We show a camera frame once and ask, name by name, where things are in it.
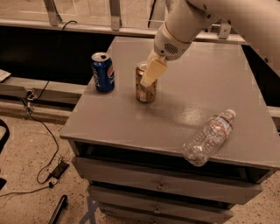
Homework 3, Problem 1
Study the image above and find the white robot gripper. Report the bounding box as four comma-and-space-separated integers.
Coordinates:
141, 22, 192, 87

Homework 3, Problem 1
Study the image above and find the metal window rail frame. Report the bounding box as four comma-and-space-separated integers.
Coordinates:
0, 0, 257, 45

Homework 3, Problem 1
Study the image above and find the clear plastic water bottle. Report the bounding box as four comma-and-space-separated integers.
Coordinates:
182, 109, 236, 167

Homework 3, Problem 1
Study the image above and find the black cable on floor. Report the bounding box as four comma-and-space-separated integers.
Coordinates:
0, 20, 78, 198

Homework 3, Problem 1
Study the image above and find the black power adapter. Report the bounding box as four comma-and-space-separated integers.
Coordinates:
50, 161, 69, 179

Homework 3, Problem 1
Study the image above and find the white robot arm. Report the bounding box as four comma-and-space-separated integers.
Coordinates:
141, 0, 280, 87

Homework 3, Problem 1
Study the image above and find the black bar on floor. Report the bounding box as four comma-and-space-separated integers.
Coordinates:
48, 195, 67, 224

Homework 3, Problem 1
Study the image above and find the orange soda can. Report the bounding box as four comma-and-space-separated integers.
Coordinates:
136, 61, 158, 103

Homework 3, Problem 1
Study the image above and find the blue Pepsi can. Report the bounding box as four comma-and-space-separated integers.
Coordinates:
91, 52, 115, 93

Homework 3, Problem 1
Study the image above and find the grey drawer cabinet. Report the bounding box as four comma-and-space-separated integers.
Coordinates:
61, 37, 280, 224

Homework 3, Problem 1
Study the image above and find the black object at left edge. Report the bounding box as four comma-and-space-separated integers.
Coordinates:
0, 119, 10, 190

